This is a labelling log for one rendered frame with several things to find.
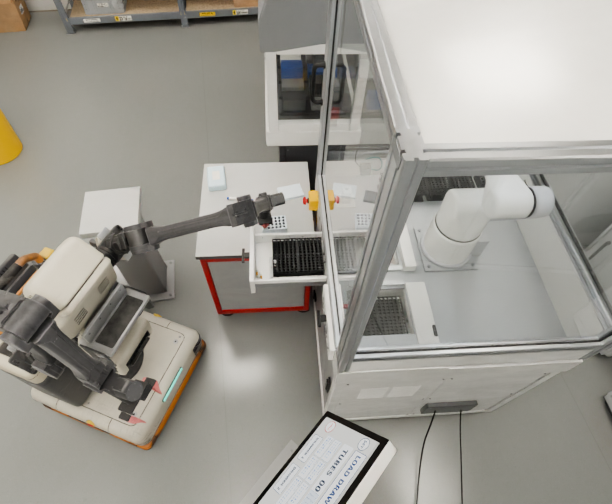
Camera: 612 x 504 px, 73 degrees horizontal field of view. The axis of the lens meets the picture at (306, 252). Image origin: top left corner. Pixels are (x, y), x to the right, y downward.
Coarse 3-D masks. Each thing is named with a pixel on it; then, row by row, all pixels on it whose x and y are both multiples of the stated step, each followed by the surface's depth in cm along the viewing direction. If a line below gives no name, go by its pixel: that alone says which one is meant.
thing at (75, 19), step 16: (80, 0) 447; (128, 0) 451; (144, 0) 452; (160, 0) 453; (176, 0) 454; (192, 0) 455; (208, 0) 456; (224, 0) 458; (64, 16) 421; (80, 16) 429; (96, 16) 427; (112, 16) 429; (128, 16) 432; (144, 16) 435; (160, 16) 437; (176, 16) 440; (192, 16) 443; (208, 16) 446
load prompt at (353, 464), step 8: (352, 456) 118; (360, 456) 116; (352, 464) 115; (360, 464) 113; (344, 472) 114; (352, 472) 113; (336, 480) 114; (344, 480) 112; (328, 488) 113; (336, 488) 112; (344, 488) 110; (328, 496) 111; (336, 496) 109
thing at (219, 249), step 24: (240, 168) 231; (264, 168) 231; (288, 168) 232; (216, 192) 220; (240, 192) 221; (288, 216) 213; (312, 216) 214; (216, 240) 203; (240, 240) 204; (216, 264) 208; (240, 264) 209; (216, 288) 228; (240, 288) 230; (264, 288) 232; (288, 288) 233; (240, 312) 254
